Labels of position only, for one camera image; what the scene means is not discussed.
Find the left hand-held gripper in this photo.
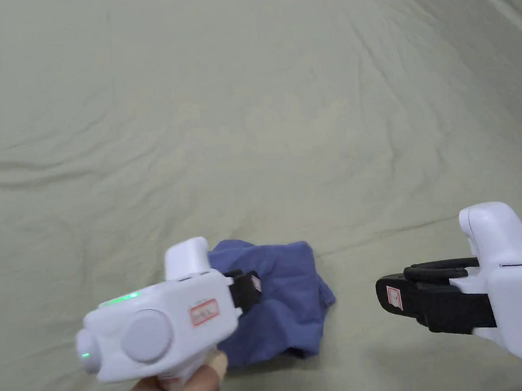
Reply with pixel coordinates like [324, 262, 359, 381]
[68, 232, 271, 391]

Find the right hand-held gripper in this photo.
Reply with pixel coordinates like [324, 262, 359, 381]
[369, 199, 522, 391]

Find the dark blue shirt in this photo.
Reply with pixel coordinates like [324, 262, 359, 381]
[206, 232, 342, 368]

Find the bed with pale green sheet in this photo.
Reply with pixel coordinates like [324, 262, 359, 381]
[0, 0, 522, 391]

